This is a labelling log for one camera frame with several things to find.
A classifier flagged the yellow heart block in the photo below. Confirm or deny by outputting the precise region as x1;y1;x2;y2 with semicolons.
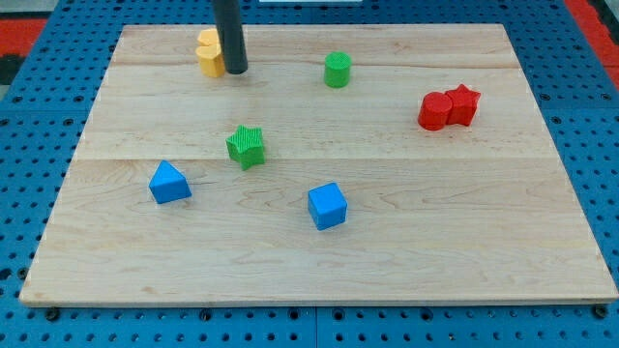
195;43;225;77

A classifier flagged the blue triangle block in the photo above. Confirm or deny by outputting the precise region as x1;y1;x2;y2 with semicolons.
148;160;192;204

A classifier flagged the light wooden board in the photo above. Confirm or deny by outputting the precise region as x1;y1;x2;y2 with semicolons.
20;24;618;307

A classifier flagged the red cylinder block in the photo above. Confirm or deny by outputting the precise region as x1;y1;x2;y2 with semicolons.
418;92;453;131

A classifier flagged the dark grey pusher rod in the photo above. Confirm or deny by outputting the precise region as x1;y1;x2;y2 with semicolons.
212;0;249;74

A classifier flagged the yellow hexagon block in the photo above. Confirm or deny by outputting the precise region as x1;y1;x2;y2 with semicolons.
197;28;220;46

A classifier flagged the red star block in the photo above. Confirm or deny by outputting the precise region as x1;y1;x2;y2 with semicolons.
445;84;482;127

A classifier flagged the green star block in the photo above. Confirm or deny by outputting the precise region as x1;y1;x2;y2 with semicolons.
225;125;266;170

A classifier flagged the blue cube block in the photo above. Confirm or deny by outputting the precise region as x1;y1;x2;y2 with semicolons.
308;182;348;231

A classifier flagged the green cylinder block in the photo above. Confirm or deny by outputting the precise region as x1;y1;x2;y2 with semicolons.
324;51;352;88

